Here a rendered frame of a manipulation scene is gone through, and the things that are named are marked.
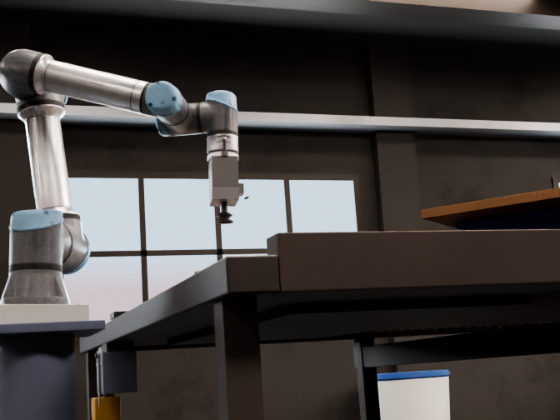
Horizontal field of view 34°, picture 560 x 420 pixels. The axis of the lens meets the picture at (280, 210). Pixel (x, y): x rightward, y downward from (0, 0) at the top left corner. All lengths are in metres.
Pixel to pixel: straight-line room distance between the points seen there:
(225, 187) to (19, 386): 0.63
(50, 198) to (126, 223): 3.60
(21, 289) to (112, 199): 3.83
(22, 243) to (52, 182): 0.24
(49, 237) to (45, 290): 0.12
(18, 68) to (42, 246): 0.43
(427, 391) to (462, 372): 0.95
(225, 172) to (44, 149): 0.46
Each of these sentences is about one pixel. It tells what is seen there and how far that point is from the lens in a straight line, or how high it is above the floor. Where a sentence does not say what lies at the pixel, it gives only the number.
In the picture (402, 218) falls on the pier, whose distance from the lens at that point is 6.38.
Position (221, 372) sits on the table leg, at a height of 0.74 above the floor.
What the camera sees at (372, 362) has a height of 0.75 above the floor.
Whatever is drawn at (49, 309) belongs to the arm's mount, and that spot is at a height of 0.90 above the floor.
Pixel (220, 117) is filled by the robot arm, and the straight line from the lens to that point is 2.16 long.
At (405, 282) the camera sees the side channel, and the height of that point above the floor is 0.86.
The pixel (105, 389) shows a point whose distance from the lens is 2.70.
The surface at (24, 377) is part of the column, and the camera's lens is 2.01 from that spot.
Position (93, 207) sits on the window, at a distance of 5.82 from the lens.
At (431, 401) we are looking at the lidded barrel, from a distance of 5.67.
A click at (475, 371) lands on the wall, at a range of 6.62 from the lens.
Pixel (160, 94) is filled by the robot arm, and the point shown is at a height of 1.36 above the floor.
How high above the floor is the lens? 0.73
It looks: 10 degrees up
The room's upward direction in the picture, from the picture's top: 4 degrees counter-clockwise
